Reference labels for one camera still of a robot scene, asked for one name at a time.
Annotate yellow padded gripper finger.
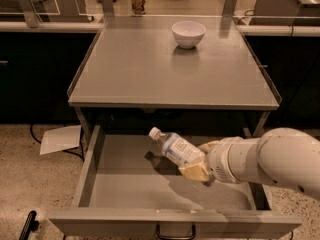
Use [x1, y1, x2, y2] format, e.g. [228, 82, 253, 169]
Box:
[198, 141, 217, 153]
[179, 161, 211, 182]

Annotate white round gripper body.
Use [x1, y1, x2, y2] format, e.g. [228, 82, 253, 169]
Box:
[207, 137, 259, 184]

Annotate blue plastic water bottle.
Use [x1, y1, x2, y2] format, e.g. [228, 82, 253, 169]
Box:
[149, 127, 205, 167]

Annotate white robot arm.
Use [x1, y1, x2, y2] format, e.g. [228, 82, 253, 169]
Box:
[179, 128, 320, 200]

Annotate grey open top drawer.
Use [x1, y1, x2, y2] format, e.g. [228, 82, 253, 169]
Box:
[49, 127, 301, 240]

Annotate grey metal counter cabinet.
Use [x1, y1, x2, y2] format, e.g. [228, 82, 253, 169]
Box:
[69, 15, 280, 130]

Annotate white ceramic bowl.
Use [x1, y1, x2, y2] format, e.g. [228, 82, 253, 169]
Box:
[172, 21, 206, 49]

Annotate white paper sheet on floor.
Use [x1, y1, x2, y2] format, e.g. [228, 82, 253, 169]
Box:
[40, 125, 81, 155]

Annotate black object bottom left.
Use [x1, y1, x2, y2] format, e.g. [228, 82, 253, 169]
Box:
[19, 210, 39, 240]

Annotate black drawer handle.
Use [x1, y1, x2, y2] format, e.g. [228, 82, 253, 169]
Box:
[156, 223, 197, 240]

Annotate right grey metal post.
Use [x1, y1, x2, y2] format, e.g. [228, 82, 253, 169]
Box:
[222, 0, 238, 17]

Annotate left grey metal post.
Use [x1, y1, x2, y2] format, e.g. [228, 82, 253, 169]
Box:
[18, 0, 40, 28]

